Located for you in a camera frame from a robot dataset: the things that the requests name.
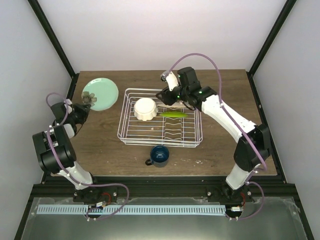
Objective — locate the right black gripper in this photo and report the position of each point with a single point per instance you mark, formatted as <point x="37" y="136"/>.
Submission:
<point x="165" y="95"/>

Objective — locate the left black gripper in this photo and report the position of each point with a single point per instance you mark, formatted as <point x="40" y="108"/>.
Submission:
<point x="81" y="109"/>

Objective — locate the pale green plate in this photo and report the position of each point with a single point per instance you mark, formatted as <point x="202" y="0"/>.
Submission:
<point x="106" y="92"/>

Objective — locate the white scalloped bowl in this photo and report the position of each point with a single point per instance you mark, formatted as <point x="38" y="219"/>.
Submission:
<point x="145" y="109"/>

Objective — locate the woven bamboo plate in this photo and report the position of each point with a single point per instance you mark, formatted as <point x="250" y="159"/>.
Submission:
<point x="175" y="105"/>

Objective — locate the lime green plate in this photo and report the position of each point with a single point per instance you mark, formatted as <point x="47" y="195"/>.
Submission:
<point x="173" y="114"/>

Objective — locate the white wire dish rack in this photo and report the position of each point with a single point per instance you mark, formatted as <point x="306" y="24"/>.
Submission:
<point x="184" y="132"/>

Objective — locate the dark blue mug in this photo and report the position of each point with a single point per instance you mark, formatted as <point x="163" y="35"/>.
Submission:
<point x="158" y="157"/>

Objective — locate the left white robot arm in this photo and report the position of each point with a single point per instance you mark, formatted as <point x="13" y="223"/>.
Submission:
<point x="53" y="147"/>

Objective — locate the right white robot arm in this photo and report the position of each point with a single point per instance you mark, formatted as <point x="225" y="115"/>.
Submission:
<point x="253" y="142"/>

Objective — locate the light blue slotted strip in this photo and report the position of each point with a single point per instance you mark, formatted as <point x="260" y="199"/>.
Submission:
<point x="201" y="210"/>

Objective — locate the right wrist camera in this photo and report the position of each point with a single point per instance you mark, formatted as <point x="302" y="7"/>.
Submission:
<point x="170" y="79"/>

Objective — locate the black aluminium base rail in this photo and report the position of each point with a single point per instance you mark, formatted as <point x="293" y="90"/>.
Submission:
<point x="212" y="188"/>

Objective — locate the left black frame post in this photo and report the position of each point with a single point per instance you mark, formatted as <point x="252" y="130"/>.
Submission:
<point x="43" y="20"/>

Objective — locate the black frame post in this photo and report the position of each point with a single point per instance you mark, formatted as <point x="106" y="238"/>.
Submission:
<point x="279" y="22"/>
<point x="43" y="20"/>

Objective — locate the right black frame post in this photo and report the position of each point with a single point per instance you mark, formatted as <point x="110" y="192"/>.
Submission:
<point x="279" y="22"/>

